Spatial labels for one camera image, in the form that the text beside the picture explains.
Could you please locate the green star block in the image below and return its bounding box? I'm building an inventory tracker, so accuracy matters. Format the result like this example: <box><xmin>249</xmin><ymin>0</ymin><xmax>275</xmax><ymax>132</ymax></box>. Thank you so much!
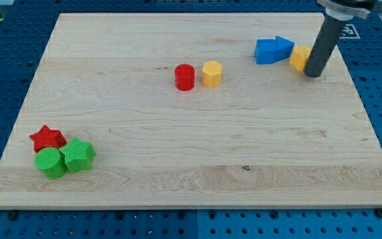
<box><xmin>59</xmin><ymin>137</ymin><xmax>96</xmax><ymax>173</ymax></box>

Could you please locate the light wooden board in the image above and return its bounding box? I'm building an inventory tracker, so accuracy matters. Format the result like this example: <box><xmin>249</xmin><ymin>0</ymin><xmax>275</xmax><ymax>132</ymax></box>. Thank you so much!
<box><xmin>0</xmin><ymin>13</ymin><xmax>382</xmax><ymax>210</ymax></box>

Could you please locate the blue cube block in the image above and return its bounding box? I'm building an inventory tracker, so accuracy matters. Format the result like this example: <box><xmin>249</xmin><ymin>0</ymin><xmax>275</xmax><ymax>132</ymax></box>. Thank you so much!
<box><xmin>254</xmin><ymin>39</ymin><xmax>277</xmax><ymax>64</ymax></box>

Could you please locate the red cylinder block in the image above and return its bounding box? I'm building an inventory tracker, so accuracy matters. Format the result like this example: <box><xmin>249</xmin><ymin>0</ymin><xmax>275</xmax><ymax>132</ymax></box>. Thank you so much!
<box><xmin>174</xmin><ymin>64</ymin><xmax>195</xmax><ymax>91</ymax></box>

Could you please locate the red star block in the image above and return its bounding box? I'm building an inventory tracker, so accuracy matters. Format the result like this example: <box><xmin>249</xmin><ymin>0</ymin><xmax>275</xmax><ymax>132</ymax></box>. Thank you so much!
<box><xmin>29</xmin><ymin>125</ymin><xmax>67</xmax><ymax>153</ymax></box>

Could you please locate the green cylinder block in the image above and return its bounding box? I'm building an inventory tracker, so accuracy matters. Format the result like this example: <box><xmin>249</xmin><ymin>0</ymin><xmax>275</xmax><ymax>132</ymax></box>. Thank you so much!
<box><xmin>34</xmin><ymin>147</ymin><xmax>67</xmax><ymax>180</ymax></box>

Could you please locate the yellow block behind tool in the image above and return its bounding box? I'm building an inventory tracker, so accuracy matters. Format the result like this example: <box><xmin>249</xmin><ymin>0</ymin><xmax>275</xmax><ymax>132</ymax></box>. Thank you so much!
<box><xmin>289</xmin><ymin>45</ymin><xmax>312</xmax><ymax>72</ymax></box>

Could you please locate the blue triangle block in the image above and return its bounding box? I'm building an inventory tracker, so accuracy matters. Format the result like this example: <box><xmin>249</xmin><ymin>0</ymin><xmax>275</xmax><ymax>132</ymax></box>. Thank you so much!
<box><xmin>275</xmin><ymin>36</ymin><xmax>294</xmax><ymax>62</ymax></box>

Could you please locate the yellow hexagon block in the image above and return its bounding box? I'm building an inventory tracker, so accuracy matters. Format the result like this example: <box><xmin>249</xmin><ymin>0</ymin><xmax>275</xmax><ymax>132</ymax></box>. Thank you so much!
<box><xmin>202</xmin><ymin>60</ymin><xmax>223</xmax><ymax>88</ymax></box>

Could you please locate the white fiducial marker tag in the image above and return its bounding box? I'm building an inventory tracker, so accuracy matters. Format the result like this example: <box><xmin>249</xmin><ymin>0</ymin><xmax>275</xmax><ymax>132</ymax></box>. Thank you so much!
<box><xmin>340</xmin><ymin>23</ymin><xmax>360</xmax><ymax>39</ymax></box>

